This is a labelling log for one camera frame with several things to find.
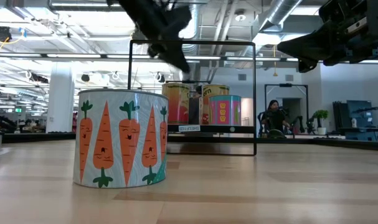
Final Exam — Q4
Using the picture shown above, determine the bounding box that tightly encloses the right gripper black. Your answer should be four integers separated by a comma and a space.
277, 0, 378, 74

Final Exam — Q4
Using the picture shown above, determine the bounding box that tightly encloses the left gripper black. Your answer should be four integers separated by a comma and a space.
118, 0, 193, 74

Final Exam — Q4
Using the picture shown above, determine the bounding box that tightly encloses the orange red labelled tin can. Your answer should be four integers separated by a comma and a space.
161, 82, 191, 125

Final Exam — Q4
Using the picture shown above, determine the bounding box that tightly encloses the yellow corn tin can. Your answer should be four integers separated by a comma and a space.
201, 83, 230, 125

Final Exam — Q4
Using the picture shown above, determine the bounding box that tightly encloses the carrot print tin can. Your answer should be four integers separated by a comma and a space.
72, 88, 170, 189

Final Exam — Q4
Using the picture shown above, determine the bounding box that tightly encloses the green plant in white pot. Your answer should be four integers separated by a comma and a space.
313, 109, 329, 136

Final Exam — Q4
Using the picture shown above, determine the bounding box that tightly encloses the person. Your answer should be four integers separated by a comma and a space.
258, 99, 292, 139

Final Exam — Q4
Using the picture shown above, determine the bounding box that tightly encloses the teal pink labelled tin can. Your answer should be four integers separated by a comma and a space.
208, 95, 242, 126

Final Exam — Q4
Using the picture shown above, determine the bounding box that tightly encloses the dark workstation desk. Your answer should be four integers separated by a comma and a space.
331, 99, 378, 141

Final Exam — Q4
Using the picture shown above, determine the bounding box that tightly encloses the white column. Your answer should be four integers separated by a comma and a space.
46, 63, 75, 134

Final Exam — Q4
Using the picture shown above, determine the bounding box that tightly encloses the black background rig frame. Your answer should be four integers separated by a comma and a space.
264, 83, 309, 133

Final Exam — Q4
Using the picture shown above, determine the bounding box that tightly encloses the silver ventilation duct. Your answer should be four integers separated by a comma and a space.
252, 0, 303, 34

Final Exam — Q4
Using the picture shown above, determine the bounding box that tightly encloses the wooden shelf with black frame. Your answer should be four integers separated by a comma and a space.
127, 39, 258, 156

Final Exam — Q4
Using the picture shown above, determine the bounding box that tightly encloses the black aluminium table frame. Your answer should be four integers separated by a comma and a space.
0, 132, 378, 152

